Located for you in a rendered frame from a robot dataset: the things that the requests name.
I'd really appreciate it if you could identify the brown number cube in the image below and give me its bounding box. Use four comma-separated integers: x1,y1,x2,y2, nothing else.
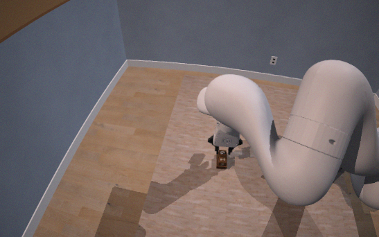
218,157,227,166
218,150,227,158

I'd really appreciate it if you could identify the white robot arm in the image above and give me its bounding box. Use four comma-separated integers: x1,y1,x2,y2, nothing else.
197,60,379,210

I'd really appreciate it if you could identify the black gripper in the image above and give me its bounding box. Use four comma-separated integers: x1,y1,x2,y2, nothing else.
208,124,243,155

